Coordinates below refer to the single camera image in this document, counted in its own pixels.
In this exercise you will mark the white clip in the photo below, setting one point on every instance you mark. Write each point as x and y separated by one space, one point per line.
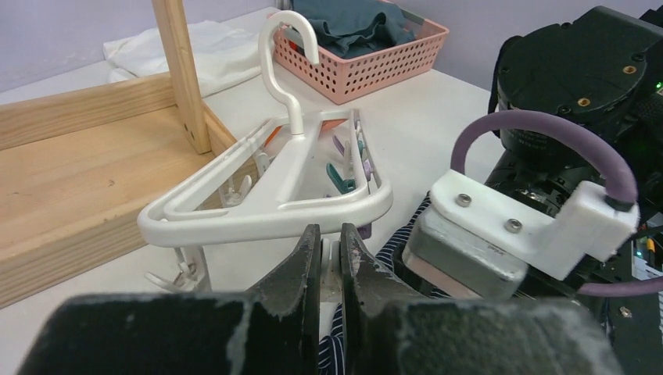
192 272
331 295

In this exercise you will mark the purple clip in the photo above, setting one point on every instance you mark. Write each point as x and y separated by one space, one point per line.
367 169
339 145

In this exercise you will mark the purple clip upper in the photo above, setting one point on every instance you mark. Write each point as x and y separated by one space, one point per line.
339 145

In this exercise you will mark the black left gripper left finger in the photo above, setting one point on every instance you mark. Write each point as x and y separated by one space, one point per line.
272 328

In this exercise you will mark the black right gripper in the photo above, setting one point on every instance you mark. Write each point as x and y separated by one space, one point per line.
589 271

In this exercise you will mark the teal clip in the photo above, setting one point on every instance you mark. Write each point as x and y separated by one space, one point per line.
343 186

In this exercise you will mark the purple clip lower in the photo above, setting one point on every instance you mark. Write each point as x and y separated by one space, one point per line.
367 169

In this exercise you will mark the orange clip right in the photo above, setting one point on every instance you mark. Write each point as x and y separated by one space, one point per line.
330 124

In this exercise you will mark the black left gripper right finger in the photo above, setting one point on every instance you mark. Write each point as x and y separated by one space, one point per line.
389 328

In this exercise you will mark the white plastic clip hanger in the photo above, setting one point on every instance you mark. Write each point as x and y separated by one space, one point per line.
271 209

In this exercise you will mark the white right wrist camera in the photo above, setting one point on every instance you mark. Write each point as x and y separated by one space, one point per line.
474 242

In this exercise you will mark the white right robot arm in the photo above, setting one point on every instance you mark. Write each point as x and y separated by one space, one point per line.
564 169

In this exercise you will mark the navy striped boxer underwear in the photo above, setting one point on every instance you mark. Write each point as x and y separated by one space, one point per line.
331 359

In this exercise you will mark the teal grey underwear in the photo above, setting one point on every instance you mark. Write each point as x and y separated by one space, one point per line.
353 28

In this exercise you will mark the orange clip left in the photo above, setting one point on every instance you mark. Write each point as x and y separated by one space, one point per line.
273 134

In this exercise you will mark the wooden hanger rack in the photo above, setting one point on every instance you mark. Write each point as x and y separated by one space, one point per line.
78 167

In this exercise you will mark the pink basket right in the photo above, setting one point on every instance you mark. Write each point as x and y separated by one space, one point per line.
343 80

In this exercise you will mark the orange clip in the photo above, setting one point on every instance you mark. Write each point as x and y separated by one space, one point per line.
273 134
330 124

